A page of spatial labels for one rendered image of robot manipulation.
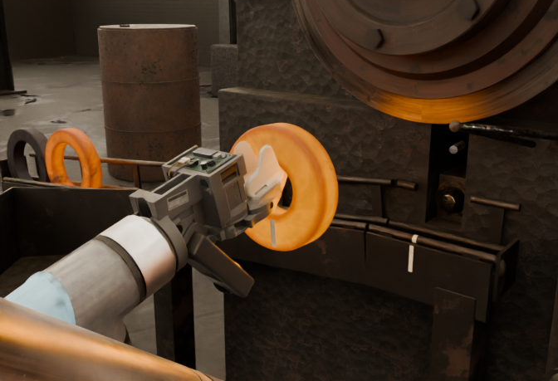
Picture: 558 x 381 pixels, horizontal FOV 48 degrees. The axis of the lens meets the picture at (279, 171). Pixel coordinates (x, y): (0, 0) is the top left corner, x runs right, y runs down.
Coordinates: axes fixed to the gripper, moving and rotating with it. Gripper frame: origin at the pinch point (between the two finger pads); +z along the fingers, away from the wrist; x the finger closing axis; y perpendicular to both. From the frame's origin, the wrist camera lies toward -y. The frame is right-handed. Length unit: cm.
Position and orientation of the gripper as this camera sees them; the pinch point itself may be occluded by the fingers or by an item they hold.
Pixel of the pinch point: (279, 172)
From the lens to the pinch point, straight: 75.2
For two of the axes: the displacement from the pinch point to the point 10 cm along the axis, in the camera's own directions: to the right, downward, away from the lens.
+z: 6.0, -4.5, 6.6
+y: -1.7, -8.8, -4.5
